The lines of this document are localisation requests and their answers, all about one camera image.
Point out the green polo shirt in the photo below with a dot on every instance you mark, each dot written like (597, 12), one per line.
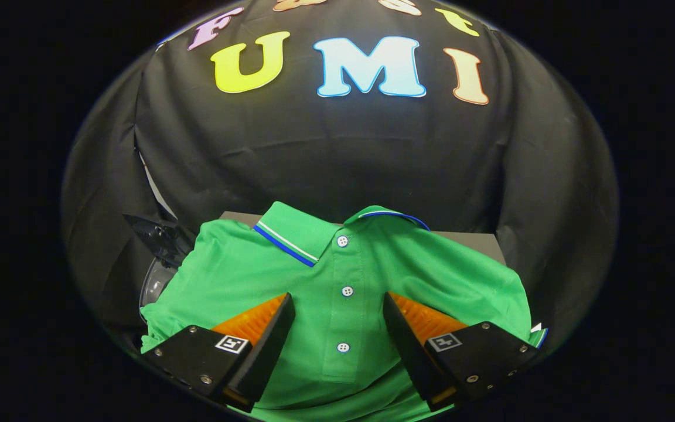
(337, 316)

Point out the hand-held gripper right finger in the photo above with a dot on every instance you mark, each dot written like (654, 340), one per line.
(408, 351)

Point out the beige cabinet with dark top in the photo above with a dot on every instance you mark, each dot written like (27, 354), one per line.
(478, 243)

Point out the black backdrop cloth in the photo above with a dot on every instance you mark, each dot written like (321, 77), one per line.
(337, 152)

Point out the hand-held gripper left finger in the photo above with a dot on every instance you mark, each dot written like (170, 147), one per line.
(267, 346)

